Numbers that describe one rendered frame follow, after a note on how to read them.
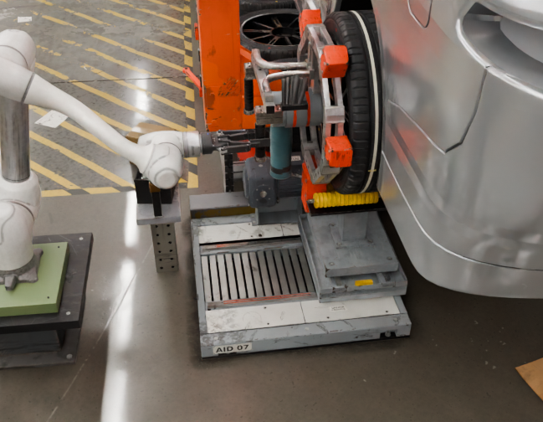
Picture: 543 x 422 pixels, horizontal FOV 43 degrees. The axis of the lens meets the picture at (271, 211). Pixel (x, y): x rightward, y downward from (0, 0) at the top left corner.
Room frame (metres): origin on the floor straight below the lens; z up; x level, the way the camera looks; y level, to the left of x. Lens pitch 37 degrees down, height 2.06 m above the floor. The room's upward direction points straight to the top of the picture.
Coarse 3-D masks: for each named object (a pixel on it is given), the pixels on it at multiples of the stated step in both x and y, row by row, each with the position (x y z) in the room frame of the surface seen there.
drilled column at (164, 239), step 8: (152, 224) 2.28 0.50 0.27; (160, 224) 2.29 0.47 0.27; (168, 224) 2.31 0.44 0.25; (152, 232) 2.28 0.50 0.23; (160, 232) 2.29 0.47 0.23; (168, 232) 2.29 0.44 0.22; (152, 240) 2.28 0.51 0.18; (160, 240) 2.29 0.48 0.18; (168, 240) 2.29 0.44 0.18; (176, 240) 2.34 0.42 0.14; (160, 248) 2.28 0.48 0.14; (168, 248) 2.29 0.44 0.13; (176, 248) 2.30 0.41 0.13; (160, 256) 2.28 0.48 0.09; (168, 256) 2.29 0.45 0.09; (176, 256) 2.29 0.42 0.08; (160, 264) 2.28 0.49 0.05; (168, 264) 2.29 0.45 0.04; (176, 264) 2.29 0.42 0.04
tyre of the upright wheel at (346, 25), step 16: (336, 16) 2.29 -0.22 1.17; (352, 16) 2.29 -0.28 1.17; (368, 16) 2.27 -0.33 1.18; (336, 32) 2.25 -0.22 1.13; (352, 32) 2.17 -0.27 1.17; (368, 32) 2.17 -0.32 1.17; (352, 48) 2.11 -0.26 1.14; (352, 64) 2.06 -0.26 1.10; (368, 64) 2.06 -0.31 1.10; (352, 80) 2.02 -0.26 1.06; (368, 80) 2.02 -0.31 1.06; (352, 96) 1.99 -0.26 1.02; (368, 96) 1.99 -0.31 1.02; (352, 112) 1.97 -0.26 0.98; (368, 112) 1.96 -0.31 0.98; (320, 128) 2.42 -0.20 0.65; (352, 128) 1.96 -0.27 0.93; (368, 128) 1.95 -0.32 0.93; (320, 144) 2.40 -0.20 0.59; (352, 144) 1.94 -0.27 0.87; (368, 144) 1.94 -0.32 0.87; (352, 160) 1.94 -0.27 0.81; (368, 160) 1.95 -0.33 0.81; (336, 176) 2.12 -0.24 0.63; (352, 176) 1.95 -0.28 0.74; (368, 176) 1.96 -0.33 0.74; (352, 192) 2.02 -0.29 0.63; (368, 192) 2.05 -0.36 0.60
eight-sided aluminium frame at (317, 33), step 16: (304, 32) 2.39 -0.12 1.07; (320, 32) 2.31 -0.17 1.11; (304, 48) 2.41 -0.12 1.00; (320, 48) 2.15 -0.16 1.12; (320, 80) 2.08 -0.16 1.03; (336, 80) 2.06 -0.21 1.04; (336, 96) 2.03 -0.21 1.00; (336, 112) 1.99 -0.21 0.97; (304, 128) 2.39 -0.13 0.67; (336, 128) 2.00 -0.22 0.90; (304, 144) 2.34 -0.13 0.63; (320, 160) 2.24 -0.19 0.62; (320, 176) 2.02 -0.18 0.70
